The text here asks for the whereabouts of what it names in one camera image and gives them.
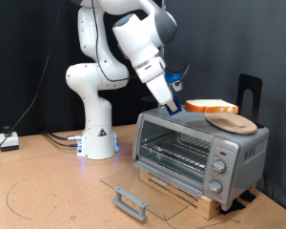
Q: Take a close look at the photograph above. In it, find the black foam pad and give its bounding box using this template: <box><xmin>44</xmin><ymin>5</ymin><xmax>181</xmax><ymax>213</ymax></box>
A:
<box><xmin>239</xmin><ymin>189</ymin><xmax>257</xmax><ymax>203</ymax></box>
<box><xmin>218</xmin><ymin>199</ymin><xmax>247</xmax><ymax>216</ymax></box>

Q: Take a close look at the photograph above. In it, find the black backdrop curtain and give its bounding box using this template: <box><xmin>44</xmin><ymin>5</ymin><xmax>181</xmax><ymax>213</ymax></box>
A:
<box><xmin>0</xmin><ymin>0</ymin><xmax>163</xmax><ymax>138</ymax></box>

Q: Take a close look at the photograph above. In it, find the black base cable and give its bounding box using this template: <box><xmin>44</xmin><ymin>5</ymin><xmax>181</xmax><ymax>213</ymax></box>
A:
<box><xmin>42</xmin><ymin>130</ymin><xmax>83</xmax><ymax>142</ymax></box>
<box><xmin>43</xmin><ymin>133</ymin><xmax>79</xmax><ymax>148</ymax></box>

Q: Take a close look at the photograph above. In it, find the glass oven door with handle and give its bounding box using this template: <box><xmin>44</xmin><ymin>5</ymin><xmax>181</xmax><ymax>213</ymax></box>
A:
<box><xmin>99</xmin><ymin>160</ymin><xmax>204</xmax><ymax>222</ymax></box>

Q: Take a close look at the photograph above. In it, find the silver toaster oven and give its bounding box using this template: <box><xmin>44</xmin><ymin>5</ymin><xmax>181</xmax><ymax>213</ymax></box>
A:
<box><xmin>132</xmin><ymin>102</ymin><xmax>271</xmax><ymax>211</ymax></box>

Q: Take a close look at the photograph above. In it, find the silver oven knob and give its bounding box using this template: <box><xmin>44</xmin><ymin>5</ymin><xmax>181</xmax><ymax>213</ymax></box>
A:
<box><xmin>207</xmin><ymin>179</ymin><xmax>223</xmax><ymax>195</ymax></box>
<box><xmin>212</xmin><ymin>158</ymin><xmax>228</xmax><ymax>175</ymax></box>

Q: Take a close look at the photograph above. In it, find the small round wooden board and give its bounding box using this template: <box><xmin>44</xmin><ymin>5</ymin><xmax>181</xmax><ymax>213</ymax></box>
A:
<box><xmin>204</xmin><ymin>112</ymin><xmax>258</xmax><ymax>135</ymax></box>

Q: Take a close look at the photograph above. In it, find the black metal bookend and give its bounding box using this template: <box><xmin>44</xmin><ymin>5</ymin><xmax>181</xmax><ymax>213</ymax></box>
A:
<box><xmin>235</xmin><ymin>73</ymin><xmax>265</xmax><ymax>129</ymax></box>

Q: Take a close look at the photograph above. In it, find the grey backdrop curtain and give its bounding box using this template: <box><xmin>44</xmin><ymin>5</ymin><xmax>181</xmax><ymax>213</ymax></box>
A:
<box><xmin>163</xmin><ymin>0</ymin><xmax>286</xmax><ymax>216</ymax></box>

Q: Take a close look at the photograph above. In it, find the black spatula with blue block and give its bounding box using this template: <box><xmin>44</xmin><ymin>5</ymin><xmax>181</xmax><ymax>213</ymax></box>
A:
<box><xmin>142</xmin><ymin>94</ymin><xmax>194</xmax><ymax>117</ymax></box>

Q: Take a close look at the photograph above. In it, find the white emergency stop box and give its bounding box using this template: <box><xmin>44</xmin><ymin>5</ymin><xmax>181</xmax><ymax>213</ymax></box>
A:
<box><xmin>0</xmin><ymin>125</ymin><xmax>20</xmax><ymax>152</ymax></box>

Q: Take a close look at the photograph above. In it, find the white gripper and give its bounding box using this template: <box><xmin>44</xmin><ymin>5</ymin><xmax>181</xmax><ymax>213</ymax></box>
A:
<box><xmin>146</xmin><ymin>74</ymin><xmax>179</xmax><ymax>113</ymax></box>

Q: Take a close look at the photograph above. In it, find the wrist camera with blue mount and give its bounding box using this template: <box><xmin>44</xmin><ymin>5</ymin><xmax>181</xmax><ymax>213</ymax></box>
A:
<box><xmin>164</xmin><ymin>71</ymin><xmax>184</xmax><ymax>94</ymax></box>

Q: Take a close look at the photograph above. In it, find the toy bread slice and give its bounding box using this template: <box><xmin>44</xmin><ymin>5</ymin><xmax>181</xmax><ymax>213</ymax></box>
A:
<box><xmin>184</xmin><ymin>98</ymin><xmax>239</xmax><ymax>115</ymax></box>

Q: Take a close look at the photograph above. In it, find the wooden slatted block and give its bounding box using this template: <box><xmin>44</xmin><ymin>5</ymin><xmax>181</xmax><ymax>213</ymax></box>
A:
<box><xmin>139</xmin><ymin>168</ymin><xmax>222</xmax><ymax>220</ymax></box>

